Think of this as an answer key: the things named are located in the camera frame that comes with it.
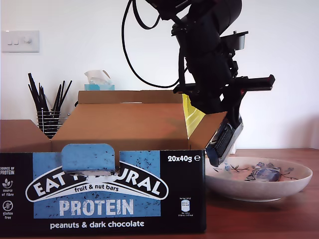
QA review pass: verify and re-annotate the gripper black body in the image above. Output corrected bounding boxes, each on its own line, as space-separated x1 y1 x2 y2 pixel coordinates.
173 46 276 100

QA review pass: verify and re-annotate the blue snackbar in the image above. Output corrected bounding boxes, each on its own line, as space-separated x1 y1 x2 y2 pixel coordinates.
245 161 283 183
204 117 245 167

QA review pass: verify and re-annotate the blue black snackbar carton box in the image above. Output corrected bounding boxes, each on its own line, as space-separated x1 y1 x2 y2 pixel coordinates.
0 90 229 236

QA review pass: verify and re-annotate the floral ceramic plate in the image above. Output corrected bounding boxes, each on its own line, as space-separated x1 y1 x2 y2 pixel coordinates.
205 156 314 203

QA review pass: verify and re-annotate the teal tissue box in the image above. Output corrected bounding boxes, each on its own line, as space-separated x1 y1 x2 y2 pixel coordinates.
84 84 116 91

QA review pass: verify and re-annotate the yellow paper towel pack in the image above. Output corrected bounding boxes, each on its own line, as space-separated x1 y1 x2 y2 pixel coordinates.
181 94 208 139

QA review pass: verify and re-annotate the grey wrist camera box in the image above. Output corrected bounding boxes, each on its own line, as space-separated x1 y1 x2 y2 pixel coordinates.
219 30 250 59

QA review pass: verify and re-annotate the black looping cable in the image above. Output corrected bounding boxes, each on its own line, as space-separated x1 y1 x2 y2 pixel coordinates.
133 0 163 29
121 0 183 89

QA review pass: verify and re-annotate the wire utensil holder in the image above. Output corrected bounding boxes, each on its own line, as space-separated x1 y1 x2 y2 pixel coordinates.
36 110 72 140

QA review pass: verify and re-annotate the white light switch plate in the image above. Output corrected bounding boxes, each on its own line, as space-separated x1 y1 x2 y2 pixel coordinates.
1 30 40 53

